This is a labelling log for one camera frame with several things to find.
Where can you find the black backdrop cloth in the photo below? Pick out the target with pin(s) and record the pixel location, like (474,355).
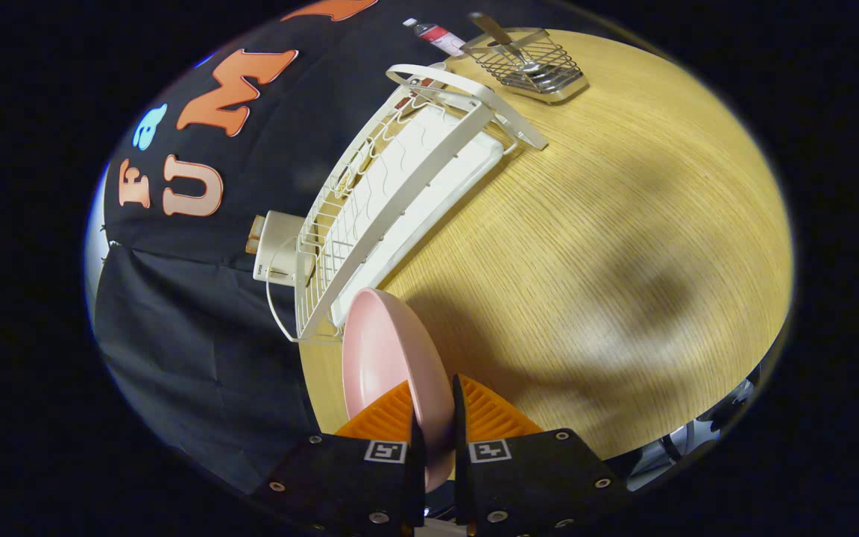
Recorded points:
(198,343)

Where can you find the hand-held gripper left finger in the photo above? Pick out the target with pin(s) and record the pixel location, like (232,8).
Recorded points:
(347,485)

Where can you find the white toaster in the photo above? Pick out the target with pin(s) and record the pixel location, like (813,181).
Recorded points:
(280,246)

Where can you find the clear bottle red label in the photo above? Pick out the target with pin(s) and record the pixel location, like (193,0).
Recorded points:
(437,33)

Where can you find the brown toast slice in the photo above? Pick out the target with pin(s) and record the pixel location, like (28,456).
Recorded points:
(253,245)
(257,226)

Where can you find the metal spoon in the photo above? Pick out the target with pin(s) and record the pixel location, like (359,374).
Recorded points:
(500,37)

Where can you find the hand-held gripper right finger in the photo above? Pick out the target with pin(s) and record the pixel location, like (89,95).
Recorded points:
(526,477)

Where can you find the pink plate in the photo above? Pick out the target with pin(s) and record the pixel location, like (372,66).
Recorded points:
(385,350)

